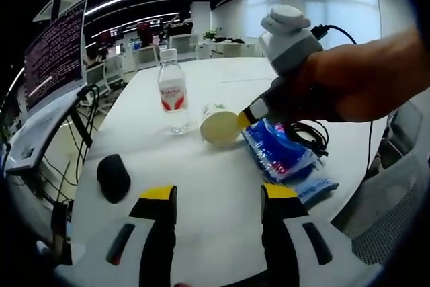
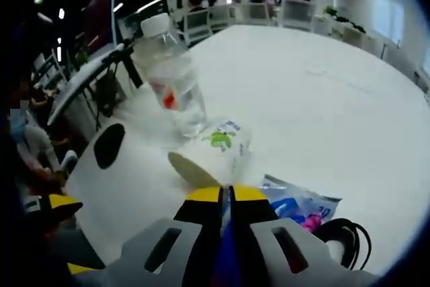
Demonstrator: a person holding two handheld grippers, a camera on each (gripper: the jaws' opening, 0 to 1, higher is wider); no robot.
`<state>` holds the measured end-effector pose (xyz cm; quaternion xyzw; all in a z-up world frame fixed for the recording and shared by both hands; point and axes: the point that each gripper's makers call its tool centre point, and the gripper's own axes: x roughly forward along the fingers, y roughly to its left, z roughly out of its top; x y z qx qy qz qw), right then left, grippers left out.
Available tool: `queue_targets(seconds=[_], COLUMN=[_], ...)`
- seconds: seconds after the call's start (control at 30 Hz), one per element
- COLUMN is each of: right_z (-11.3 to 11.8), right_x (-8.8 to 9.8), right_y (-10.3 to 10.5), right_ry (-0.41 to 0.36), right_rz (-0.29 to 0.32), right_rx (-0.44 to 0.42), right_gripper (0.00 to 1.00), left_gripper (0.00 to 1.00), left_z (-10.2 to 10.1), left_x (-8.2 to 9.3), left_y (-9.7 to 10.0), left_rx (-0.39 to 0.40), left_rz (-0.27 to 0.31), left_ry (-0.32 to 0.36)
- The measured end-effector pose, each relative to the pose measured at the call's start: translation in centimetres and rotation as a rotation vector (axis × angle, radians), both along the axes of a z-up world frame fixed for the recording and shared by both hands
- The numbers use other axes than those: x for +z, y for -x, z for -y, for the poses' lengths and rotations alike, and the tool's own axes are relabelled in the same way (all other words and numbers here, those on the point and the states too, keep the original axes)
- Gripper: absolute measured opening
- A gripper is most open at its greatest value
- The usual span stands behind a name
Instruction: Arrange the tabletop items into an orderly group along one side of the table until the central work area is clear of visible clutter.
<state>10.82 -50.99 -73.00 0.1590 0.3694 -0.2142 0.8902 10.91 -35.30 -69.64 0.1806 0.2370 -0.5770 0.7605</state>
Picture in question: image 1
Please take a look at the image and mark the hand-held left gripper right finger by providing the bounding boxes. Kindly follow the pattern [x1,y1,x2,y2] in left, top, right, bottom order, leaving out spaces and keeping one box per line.
[261,182,382,287]

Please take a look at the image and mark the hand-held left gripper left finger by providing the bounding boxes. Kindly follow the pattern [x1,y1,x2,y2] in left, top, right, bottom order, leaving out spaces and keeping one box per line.
[55,184,178,287]

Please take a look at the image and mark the white paper cup green print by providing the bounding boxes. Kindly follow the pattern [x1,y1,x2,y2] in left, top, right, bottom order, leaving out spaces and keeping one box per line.
[200,101,245,149]

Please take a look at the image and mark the blue plastic wipes packet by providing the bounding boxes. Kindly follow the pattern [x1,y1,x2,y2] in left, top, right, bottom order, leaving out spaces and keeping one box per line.
[241,118,324,184]

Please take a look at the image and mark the white packet blue lettering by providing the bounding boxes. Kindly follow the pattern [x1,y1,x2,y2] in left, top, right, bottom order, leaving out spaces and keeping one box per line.
[291,162,340,206]

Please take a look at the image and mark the black computer mouse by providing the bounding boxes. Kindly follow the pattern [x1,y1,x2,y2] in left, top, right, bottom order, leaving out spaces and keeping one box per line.
[96,153,132,204]

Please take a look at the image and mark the clear plastic water bottle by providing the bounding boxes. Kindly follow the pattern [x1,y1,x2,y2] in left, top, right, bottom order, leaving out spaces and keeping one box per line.
[157,48,191,136]

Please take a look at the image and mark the person's right hand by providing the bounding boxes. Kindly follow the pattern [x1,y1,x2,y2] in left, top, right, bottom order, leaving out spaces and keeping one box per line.
[285,40,374,123]

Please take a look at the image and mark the white low cabinet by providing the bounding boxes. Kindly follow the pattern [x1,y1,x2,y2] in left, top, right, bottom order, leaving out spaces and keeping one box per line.
[196,40,263,61]

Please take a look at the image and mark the white table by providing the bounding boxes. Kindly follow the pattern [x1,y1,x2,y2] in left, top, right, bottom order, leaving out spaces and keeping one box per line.
[72,56,397,287]

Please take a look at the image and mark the white office chair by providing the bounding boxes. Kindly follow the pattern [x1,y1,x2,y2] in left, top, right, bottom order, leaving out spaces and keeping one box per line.
[85,61,112,97]
[136,44,161,70]
[167,33,199,63]

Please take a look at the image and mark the red-lit background monitor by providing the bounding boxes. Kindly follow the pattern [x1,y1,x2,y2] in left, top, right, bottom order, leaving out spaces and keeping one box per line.
[100,27,124,41]
[136,21,153,38]

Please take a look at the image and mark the white side desk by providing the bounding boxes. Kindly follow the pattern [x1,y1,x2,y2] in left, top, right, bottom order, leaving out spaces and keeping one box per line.
[3,85,93,177]

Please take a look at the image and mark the computer monitor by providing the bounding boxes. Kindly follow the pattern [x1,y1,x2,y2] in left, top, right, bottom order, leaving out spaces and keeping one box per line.
[23,0,89,115]

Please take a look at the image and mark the ceiling air vent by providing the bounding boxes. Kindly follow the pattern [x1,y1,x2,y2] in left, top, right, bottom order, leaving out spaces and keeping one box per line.
[33,0,83,22]

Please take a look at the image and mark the black desk cable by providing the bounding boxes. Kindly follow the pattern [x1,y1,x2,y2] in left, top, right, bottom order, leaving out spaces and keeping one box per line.
[76,84,101,133]

